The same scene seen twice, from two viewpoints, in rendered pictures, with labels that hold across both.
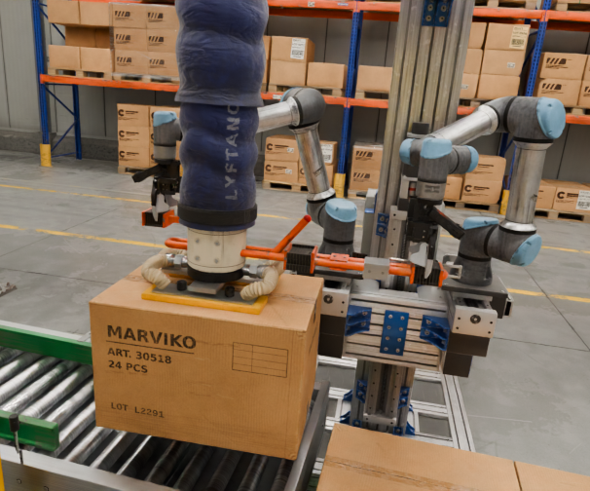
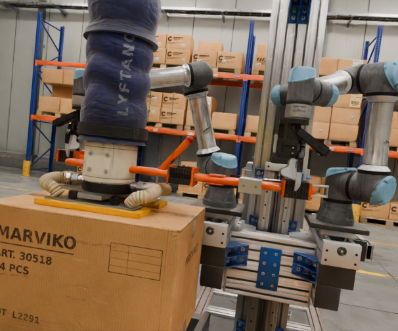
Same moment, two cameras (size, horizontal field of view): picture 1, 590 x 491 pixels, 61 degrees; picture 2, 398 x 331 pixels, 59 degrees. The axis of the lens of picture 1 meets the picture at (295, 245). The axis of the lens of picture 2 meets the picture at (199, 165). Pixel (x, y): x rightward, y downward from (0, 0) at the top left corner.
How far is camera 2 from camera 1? 0.44 m
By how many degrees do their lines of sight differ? 14
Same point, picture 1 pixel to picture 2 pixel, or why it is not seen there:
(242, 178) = (134, 100)
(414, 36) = (282, 31)
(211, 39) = not seen: outside the picture
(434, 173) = (301, 94)
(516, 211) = (372, 155)
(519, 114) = (369, 73)
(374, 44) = (257, 104)
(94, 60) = (69, 106)
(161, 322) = (45, 222)
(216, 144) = (112, 66)
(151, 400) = (29, 305)
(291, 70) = not seen: hidden behind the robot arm
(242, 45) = not seen: outside the picture
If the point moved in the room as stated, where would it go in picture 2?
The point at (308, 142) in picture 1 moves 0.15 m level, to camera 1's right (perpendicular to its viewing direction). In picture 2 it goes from (198, 106) to (231, 110)
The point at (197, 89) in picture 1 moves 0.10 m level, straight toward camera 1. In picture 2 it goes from (100, 19) to (95, 6)
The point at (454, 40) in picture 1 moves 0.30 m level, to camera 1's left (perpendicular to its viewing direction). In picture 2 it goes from (312, 33) to (247, 27)
